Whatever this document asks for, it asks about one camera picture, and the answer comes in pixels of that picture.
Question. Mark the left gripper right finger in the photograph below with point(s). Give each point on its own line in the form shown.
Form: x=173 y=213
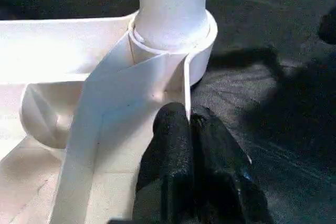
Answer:
x=226 y=182

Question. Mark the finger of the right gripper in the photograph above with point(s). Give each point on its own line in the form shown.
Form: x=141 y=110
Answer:
x=329 y=24

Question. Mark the white plastic table leg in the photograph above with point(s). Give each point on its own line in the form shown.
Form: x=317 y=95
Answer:
x=170 y=9

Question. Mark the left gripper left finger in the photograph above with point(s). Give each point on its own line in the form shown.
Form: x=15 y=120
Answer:
x=168 y=171

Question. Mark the white plastic table top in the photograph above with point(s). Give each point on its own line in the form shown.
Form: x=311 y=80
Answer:
x=52 y=51

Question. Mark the black work mat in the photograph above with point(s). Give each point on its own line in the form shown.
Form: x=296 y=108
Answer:
x=273 y=129

